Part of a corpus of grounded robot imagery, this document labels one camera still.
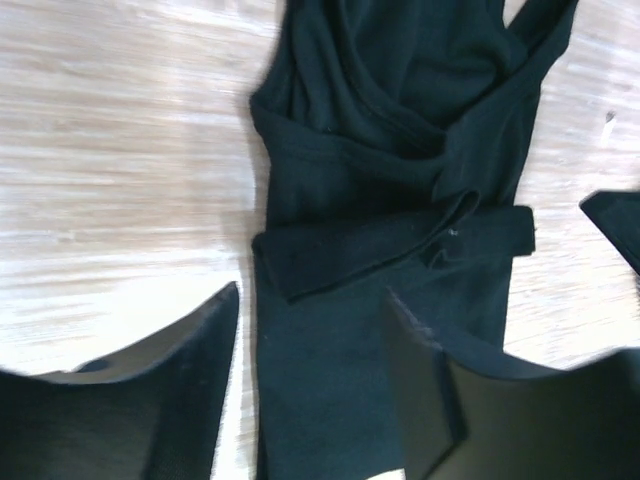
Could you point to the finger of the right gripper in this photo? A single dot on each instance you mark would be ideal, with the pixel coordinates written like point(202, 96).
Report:
point(616, 215)

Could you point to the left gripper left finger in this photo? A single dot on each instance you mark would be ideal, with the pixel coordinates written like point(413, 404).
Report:
point(151, 410)

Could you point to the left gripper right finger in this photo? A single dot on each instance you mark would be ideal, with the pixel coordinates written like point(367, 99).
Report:
point(467, 410)

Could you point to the black tank top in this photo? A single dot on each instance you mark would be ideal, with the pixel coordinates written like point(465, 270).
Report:
point(397, 132)

